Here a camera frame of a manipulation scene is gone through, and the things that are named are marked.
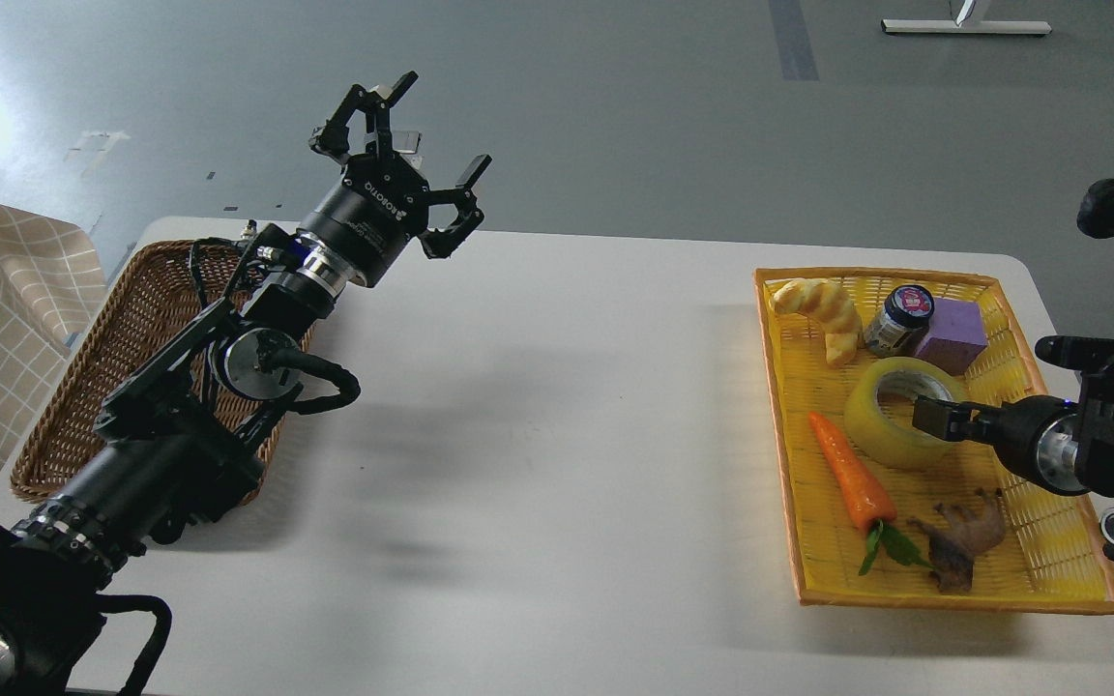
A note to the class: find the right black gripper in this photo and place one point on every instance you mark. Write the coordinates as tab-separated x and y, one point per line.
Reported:
1033	438

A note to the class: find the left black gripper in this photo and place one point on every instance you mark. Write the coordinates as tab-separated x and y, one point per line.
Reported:
370	215

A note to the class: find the yellow tape roll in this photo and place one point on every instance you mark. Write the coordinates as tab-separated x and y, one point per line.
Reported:
887	391

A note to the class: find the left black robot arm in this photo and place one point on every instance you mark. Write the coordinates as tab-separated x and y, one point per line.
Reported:
181	434

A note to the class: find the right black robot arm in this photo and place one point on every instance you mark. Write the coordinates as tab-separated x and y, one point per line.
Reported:
1092	359

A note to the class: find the purple foam block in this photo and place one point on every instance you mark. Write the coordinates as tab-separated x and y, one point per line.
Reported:
955	336

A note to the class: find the small dark glass jar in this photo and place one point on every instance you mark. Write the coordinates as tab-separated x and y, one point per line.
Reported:
904	313

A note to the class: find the toy orange carrot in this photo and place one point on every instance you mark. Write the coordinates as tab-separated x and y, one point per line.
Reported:
869	506

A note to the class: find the toy croissant bread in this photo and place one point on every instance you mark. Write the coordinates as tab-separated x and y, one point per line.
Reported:
829	305

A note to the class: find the white metal stand base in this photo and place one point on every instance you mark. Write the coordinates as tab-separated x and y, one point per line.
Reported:
969	18

